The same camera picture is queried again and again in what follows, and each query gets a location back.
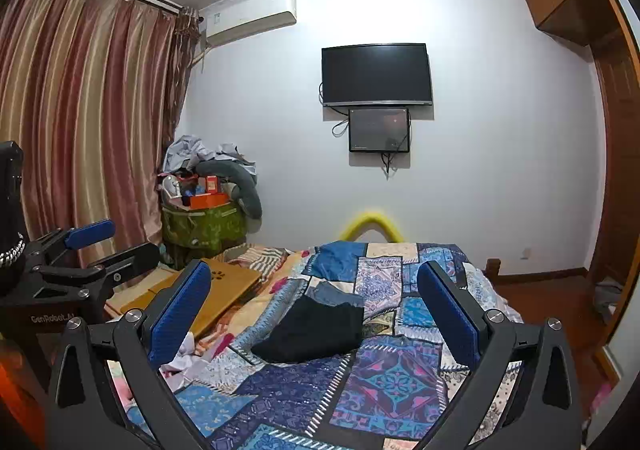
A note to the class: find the blue jeans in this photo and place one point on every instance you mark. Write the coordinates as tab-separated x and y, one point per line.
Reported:
332	294

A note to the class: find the wooden door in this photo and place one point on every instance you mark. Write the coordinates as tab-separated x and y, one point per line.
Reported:
620	129

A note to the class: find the pile of grey clothes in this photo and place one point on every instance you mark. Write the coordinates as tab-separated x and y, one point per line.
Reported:
190	149

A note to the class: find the small black monitor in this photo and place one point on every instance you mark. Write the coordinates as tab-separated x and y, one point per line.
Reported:
377	129

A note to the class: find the white air conditioner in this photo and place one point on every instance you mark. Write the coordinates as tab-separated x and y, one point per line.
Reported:
245	22

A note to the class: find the wooden bed post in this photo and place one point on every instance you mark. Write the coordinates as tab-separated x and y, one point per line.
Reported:
492	267

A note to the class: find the blue patchwork blanket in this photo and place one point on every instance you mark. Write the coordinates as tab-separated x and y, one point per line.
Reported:
390	380

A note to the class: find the grey plush pillow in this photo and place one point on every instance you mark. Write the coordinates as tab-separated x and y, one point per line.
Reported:
247	190

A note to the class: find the black pants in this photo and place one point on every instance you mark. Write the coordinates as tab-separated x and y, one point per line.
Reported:
310	330

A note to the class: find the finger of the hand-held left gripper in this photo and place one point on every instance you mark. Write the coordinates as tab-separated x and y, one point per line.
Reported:
135	255
92	232

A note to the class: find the green patterned bag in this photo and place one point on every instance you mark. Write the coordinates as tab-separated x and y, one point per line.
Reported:
210	227

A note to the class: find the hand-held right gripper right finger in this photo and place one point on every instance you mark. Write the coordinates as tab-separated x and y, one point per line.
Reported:
447	315

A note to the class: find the pink cloth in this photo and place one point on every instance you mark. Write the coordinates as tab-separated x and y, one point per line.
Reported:
120	385

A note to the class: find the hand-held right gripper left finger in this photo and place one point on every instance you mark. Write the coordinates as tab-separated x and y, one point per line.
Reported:
180	310

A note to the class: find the black wall television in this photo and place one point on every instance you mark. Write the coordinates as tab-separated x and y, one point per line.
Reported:
375	74

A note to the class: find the orange box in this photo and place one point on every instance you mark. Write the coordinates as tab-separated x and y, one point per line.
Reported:
207	201

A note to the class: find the yellow foam tube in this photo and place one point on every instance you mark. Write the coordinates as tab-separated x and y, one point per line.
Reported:
372	217

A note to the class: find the light grey cloth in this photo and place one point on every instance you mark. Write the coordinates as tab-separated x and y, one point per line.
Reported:
180	360

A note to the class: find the striped pink curtain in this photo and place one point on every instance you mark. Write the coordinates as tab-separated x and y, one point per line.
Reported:
75	104

